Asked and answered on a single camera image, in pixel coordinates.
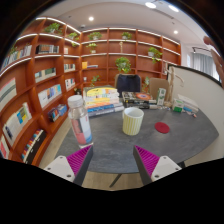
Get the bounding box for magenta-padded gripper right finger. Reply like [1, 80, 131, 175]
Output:
[132, 144, 183, 186]

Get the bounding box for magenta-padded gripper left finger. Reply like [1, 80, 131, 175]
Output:
[43, 144, 95, 187]

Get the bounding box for clear plastic bottle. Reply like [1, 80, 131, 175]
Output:
[67, 94, 94, 150]

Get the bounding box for flat round red coaster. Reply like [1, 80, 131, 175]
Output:
[154, 121, 171, 135]

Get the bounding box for yellow striped mug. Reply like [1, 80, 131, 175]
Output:
[121, 106, 145, 136]

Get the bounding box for squat green and white box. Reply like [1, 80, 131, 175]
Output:
[171, 98, 185, 113]

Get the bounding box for stack of white boxes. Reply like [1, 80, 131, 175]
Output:
[178, 94, 200, 115]

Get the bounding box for tall green and white carton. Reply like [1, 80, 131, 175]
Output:
[156, 87, 167, 107]

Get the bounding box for stack of dark books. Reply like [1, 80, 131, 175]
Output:
[121, 91, 158, 110]

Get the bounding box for stack of colourful books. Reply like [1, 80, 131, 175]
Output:
[82, 86, 125, 118]

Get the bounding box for orange wooden shelf unit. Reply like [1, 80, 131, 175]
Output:
[0, 16, 183, 166]

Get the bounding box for chair with dark cover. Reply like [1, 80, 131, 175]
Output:
[114, 73, 142, 98]

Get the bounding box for grey curtain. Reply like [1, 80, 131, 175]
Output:
[192, 51, 221, 81]

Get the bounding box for person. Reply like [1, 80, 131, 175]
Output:
[203, 35, 224, 88]

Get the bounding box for round ceiling lights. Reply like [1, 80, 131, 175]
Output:
[87, 1, 181, 35]

